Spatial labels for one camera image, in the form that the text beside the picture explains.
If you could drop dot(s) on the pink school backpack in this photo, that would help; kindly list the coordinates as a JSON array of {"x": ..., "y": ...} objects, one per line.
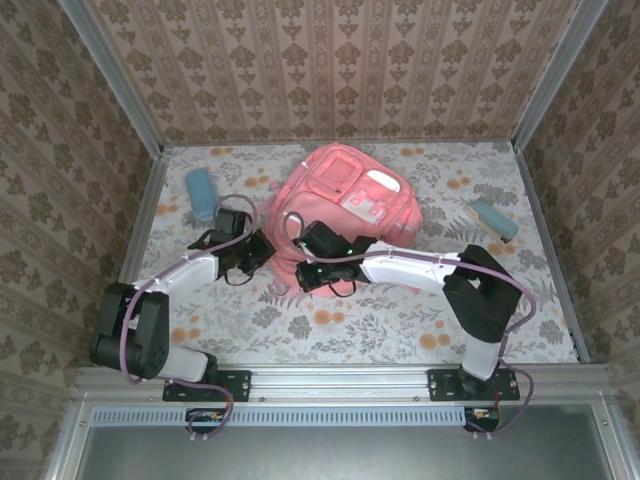
[{"x": 345, "y": 200}]

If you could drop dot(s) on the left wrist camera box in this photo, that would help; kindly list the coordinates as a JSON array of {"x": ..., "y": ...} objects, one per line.
[{"x": 232, "y": 221}]

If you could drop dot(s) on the aluminium side rail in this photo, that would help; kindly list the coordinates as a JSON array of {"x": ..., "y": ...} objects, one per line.
[
  {"x": 542, "y": 235},
  {"x": 145, "y": 225}
]

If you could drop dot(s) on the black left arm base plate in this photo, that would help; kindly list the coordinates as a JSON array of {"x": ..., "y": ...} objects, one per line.
[{"x": 235, "y": 385}]

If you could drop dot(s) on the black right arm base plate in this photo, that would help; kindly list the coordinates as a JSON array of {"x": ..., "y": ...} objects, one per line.
[{"x": 442, "y": 385}]

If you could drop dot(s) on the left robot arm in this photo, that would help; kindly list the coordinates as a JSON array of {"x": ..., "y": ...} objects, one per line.
[{"x": 130, "y": 330}]

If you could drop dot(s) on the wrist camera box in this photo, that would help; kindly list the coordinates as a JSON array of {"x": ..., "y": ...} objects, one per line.
[
  {"x": 232, "y": 221},
  {"x": 322, "y": 239}
]

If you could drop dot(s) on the grey metal panel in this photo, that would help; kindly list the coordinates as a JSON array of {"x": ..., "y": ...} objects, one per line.
[{"x": 350, "y": 455}]

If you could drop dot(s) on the blue glasses case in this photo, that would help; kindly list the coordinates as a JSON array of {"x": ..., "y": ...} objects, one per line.
[{"x": 201, "y": 195}]

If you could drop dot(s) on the floral table cloth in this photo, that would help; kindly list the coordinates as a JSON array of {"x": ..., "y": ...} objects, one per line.
[{"x": 350, "y": 340}]

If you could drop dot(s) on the aluminium frame post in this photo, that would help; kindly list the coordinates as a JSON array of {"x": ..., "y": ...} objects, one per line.
[
  {"x": 560, "y": 75},
  {"x": 112, "y": 80}
]

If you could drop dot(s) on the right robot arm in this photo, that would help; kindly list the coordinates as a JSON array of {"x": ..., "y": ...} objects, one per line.
[{"x": 480, "y": 300}]

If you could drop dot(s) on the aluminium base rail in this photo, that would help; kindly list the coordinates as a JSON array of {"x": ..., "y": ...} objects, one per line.
[{"x": 340, "y": 382}]

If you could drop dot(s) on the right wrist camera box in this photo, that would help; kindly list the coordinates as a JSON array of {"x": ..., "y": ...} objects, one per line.
[{"x": 322, "y": 239}]

